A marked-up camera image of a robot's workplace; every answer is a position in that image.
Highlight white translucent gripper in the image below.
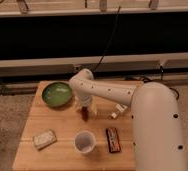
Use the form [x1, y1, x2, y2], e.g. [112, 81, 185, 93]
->
[74, 99, 97, 116]

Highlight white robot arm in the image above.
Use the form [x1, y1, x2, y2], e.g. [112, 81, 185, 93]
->
[69, 69, 188, 171]

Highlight green bowl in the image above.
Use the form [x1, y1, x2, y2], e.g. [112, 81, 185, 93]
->
[42, 82, 73, 107]

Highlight white plastic bottle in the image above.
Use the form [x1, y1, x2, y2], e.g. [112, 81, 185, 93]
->
[111, 104, 127, 119]

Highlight wooden cutting board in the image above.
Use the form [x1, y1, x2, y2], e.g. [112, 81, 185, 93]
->
[12, 81, 135, 171]

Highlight dark candy bar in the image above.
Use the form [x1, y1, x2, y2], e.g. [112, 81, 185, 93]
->
[106, 127, 121, 153]

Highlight white sponge block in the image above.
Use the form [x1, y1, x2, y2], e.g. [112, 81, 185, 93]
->
[33, 129, 57, 150]

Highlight black hanging cable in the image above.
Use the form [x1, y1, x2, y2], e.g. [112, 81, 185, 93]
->
[88, 5, 123, 74]

